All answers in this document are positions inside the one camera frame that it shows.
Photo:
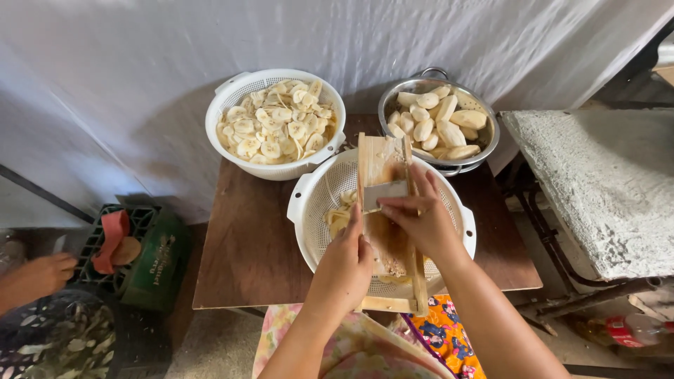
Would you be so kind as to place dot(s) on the person's left hand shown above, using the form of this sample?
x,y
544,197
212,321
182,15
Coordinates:
x,y
342,273

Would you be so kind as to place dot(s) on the person's right hand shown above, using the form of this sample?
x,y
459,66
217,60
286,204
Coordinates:
x,y
429,226

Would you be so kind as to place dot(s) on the wooden banana slicer board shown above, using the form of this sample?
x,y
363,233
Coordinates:
x,y
382,163

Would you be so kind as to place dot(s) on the small clump of cut banana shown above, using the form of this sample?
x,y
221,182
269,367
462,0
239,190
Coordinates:
x,y
339,213

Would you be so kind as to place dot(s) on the white colander under slicer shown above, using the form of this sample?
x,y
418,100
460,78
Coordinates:
x,y
316,210

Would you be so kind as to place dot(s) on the pink floral apron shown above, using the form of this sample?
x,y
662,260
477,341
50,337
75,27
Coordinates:
x,y
363,347

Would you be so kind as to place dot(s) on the pile of peeled bananas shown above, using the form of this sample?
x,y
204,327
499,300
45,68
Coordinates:
x,y
445,126

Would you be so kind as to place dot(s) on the orange printed garment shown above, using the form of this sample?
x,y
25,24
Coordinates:
x,y
447,331

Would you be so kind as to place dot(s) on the heap of banana slices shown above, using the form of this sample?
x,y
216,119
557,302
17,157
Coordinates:
x,y
276,123

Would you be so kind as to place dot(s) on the grey concrete slab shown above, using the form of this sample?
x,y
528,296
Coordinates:
x,y
600,184

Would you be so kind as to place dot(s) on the green plastic crate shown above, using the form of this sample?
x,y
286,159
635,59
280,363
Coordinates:
x,y
158,263

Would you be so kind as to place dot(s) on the white colander holding many slices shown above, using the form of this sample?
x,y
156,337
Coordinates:
x,y
231,100

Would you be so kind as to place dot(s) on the black basin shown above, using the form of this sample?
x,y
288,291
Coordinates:
x,y
137,337

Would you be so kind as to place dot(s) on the brown rounded piece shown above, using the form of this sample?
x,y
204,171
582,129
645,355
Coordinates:
x,y
127,250

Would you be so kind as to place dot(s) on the plastic bottle with red label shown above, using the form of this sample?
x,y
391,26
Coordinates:
x,y
626,330

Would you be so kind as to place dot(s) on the red cloth strip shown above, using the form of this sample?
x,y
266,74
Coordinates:
x,y
111,237

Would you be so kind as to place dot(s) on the white tarpaulin sheet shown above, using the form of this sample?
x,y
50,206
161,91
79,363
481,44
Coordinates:
x,y
158,63

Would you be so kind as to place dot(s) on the rusty metal frame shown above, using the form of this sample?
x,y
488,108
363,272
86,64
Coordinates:
x,y
553,252

